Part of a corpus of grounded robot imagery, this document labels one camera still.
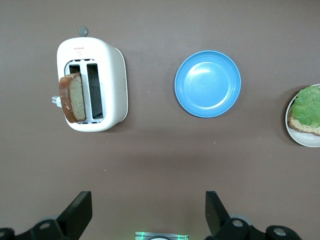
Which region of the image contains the brown table cover sheet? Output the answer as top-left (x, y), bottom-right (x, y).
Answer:
top-left (0, 0), bottom-right (320, 240)

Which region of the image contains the blue plate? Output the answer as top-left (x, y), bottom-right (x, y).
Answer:
top-left (174, 50), bottom-right (242, 119)

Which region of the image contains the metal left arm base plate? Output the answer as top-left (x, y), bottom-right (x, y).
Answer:
top-left (134, 231), bottom-right (190, 240)

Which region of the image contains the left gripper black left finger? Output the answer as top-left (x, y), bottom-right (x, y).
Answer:
top-left (0, 191), bottom-right (93, 240)

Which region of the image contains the white toaster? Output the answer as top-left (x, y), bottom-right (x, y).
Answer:
top-left (56, 26), bottom-right (129, 133)

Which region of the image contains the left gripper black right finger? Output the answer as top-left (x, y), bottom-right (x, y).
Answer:
top-left (204, 191), bottom-right (305, 240)

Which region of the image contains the green lettuce leaf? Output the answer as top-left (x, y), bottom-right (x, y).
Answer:
top-left (291, 84), bottom-right (320, 127)

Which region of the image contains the beige plate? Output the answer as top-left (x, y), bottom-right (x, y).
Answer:
top-left (285, 83), bottom-right (320, 148)

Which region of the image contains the brown bread slice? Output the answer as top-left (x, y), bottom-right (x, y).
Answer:
top-left (287, 109), bottom-right (320, 137)
top-left (58, 71), bottom-right (87, 124)

